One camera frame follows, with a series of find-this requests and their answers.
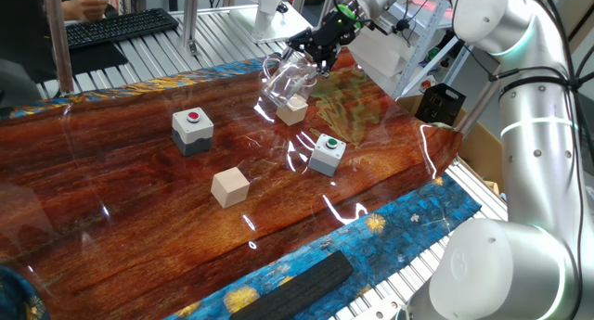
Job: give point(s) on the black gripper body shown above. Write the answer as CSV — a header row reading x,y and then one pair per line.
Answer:
x,y
334,30

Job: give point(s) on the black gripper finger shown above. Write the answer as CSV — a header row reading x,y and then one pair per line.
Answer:
x,y
325,60
300,39

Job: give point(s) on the clear mug with water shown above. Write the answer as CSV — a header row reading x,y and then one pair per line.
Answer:
x,y
287,81

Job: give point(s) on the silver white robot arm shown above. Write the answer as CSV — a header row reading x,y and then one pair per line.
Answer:
x,y
538,148

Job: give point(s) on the clear empty plastic cup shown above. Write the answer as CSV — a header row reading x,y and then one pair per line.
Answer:
x,y
310,90

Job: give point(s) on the person hand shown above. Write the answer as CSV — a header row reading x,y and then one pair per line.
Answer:
x,y
86,5

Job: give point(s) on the white foam boxes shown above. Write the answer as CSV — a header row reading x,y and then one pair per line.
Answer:
x,y
376,51

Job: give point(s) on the light wooden cube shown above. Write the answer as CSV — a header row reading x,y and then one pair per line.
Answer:
x,y
229,188
291,113

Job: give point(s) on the white metal shelf rack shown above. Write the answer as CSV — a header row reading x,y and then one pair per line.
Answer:
x,y
420,55

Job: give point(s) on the green push button box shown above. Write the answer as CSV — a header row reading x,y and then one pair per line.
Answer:
x,y
327,155

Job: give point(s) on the pink paper sheet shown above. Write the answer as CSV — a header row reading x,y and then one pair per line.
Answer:
x,y
429,4

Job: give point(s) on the small green object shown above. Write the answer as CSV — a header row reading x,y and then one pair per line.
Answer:
x,y
432,54

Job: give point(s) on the small red white object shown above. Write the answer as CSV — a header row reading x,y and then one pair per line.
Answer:
x,y
428,84

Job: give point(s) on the black plastic crate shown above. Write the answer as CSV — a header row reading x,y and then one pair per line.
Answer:
x,y
438,104

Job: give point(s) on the black power adapter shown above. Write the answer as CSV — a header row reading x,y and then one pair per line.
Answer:
x,y
173,1

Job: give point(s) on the red push button box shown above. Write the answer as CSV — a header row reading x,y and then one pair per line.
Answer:
x,y
192,130

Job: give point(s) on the black computer keyboard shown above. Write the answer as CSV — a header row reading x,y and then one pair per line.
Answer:
x,y
116,28

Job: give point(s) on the black desk mat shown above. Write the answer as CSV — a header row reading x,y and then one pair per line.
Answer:
x,y
99,58

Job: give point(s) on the black foam bar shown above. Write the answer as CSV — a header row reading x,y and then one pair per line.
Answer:
x,y
297,287

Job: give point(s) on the glossy wood grain mat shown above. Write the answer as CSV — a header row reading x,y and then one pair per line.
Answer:
x,y
139,218

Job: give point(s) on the black computer monitor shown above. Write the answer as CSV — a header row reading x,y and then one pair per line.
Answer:
x,y
23,23

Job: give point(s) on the white stand with base plate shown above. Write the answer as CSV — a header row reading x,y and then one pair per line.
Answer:
x,y
269,14

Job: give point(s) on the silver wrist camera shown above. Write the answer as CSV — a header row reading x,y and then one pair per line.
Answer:
x,y
383,25

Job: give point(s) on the aluminium frame post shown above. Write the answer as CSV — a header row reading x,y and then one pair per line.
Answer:
x,y
58,37
190,18

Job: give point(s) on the aluminium frame beam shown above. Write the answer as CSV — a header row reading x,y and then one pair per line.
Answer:
x,y
478,104

